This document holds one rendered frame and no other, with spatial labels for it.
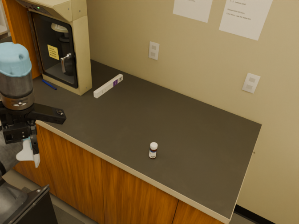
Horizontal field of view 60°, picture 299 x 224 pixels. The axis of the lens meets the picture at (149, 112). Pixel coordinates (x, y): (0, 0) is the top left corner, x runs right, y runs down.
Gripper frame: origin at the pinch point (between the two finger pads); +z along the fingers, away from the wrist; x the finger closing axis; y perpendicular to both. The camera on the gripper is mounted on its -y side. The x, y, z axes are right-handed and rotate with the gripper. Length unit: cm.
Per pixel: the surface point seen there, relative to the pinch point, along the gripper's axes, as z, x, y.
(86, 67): 23, -70, -39
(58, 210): 34.5, 6.1, -5.0
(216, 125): 28, -9, -97
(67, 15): -10, -68, -28
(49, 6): -16, -66, -19
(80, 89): 35, -65, -35
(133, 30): 7, -83, -74
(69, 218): 33.7, 11.0, -8.0
